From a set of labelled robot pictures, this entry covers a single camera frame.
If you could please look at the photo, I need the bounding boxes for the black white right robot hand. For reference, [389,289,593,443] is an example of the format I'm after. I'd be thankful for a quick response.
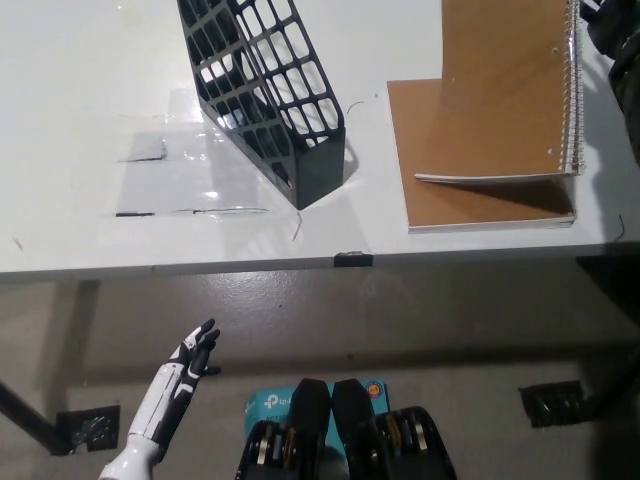
[578,0,640,65]

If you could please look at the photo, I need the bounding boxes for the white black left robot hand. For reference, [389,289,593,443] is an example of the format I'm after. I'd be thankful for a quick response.
[97,318,222,480]

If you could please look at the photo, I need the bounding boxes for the brown spiral notebook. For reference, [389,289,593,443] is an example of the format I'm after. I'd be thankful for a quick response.
[386,77,577,235]
[414,0,587,184]

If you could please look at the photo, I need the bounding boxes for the black lattice book holder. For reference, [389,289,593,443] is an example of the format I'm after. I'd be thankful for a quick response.
[175,0,347,210]

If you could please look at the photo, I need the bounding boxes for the black diagonal table leg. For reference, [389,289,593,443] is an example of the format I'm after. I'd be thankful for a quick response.
[0,382,56,456]
[582,349,640,419]

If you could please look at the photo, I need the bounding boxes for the transparent plastic sheet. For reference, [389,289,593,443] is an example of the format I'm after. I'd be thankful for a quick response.
[99,117,271,217]

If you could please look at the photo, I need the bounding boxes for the black tape on table edge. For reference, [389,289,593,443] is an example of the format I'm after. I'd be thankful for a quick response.
[333,251,374,268]

